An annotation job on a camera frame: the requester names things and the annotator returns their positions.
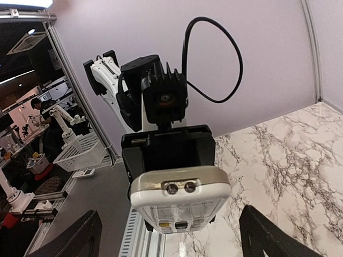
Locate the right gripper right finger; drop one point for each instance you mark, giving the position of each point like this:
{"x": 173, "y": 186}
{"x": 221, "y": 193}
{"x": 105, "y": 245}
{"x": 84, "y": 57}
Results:
{"x": 261, "y": 237}

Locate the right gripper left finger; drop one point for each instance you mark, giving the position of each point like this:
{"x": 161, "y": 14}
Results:
{"x": 82, "y": 238}

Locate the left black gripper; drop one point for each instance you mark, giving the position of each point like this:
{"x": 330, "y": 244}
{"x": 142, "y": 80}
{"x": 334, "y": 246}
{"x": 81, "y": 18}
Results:
{"x": 180, "y": 147}

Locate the grey remote control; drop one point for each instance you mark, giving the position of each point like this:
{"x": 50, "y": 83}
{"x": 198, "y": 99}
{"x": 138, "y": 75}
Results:
{"x": 180, "y": 200}

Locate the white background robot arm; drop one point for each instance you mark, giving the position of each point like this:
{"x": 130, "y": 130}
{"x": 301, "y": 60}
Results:
{"x": 66, "y": 122}

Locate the near white robot arm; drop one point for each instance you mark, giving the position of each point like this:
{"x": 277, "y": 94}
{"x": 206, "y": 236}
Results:
{"x": 18, "y": 200}

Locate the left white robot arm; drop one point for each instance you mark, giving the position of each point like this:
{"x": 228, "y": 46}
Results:
{"x": 120, "y": 87}

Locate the white remote on bench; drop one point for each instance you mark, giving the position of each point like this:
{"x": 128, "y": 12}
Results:
{"x": 84, "y": 173}

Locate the white plastic basket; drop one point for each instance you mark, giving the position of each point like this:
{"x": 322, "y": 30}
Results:
{"x": 86, "y": 151}

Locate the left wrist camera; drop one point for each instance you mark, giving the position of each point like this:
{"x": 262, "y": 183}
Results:
{"x": 165, "y": 96}

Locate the front aluminium rail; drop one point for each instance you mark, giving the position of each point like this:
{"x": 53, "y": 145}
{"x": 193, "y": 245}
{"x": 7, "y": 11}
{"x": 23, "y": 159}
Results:
{"x": 137, "y": 241}

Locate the left aluminium frame post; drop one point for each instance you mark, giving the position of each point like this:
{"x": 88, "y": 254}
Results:
{"x": 48, "y": 19}

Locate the aluminium frame post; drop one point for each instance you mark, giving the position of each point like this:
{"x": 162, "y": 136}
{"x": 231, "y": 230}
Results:
{"x": 48, "y": 19}
{"x": 314, "y": 49}

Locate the right aluminium frame post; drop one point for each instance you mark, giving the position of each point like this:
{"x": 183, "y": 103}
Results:
{"x": 314, "y": 49}

